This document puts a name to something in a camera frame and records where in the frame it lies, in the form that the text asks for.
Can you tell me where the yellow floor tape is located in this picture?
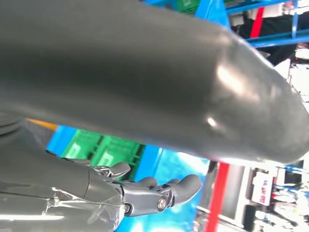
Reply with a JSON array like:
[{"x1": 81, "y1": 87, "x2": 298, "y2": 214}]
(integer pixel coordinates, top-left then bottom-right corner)
[{"x1": 26, "y1": 117, "x2": 58, "y2": 131}]

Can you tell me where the blue metal shelf rack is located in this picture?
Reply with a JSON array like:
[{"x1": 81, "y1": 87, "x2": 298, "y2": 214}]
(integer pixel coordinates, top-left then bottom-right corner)
[{"x1": 142, "y1": 0, "x2": 309, "y2": 49}]

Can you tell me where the blue metal workbench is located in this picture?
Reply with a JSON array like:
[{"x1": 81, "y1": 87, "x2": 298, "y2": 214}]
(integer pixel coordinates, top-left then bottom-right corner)
[{"x1": 46, "y1": 124, "x2": 211, "y2": 232}]

